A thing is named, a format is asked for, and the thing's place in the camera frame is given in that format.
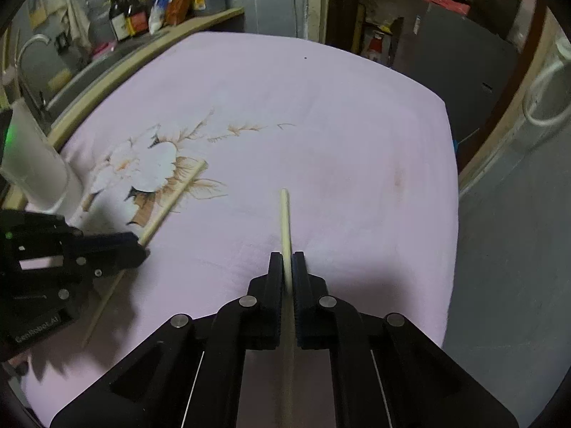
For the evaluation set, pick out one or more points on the dark soy sauce bottle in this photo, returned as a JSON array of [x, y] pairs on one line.
[[118, 20]]

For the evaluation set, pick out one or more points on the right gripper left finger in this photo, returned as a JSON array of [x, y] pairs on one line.
[[188, 373]]

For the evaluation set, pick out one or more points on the brown sauce bottle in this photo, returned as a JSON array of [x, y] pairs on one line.
[[136, 18]]

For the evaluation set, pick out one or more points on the chrome sink faucet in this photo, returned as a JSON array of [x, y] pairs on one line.
[[32, 67]]

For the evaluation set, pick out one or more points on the hanging beige towel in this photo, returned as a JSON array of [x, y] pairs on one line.
[[73, 19]]

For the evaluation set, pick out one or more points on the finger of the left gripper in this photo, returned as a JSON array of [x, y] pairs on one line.
[[105, 255]]

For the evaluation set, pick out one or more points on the pale bamboo chopstick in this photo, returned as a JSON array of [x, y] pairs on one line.
[[288, 331]]

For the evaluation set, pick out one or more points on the grey cabinet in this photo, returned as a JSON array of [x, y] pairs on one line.
[[465, 64]]

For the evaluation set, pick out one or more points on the wooden door frame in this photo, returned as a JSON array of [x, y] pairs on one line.
[[478, 151]]

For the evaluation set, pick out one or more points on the pink floral tablecloth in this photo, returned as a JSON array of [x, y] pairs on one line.
[[365, 154]]

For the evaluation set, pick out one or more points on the white plastic utensil holder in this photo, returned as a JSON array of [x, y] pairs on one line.
[[30, 163]]

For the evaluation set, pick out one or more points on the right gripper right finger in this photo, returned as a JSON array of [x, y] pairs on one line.
[[385, 371]]

